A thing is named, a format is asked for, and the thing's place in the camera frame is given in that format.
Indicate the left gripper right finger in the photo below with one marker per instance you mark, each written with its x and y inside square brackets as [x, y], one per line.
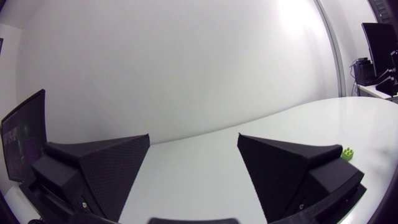
[280, 177]

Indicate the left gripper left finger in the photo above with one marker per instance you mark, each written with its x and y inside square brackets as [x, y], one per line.
[105, 174]

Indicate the lime green toy brick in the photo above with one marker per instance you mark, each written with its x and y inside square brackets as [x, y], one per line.
[347, 154]

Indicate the black computer monitor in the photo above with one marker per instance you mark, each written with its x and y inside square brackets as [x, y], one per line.
[380, 49]

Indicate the dark screen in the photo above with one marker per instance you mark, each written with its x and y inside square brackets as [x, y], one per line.
[23, 137]

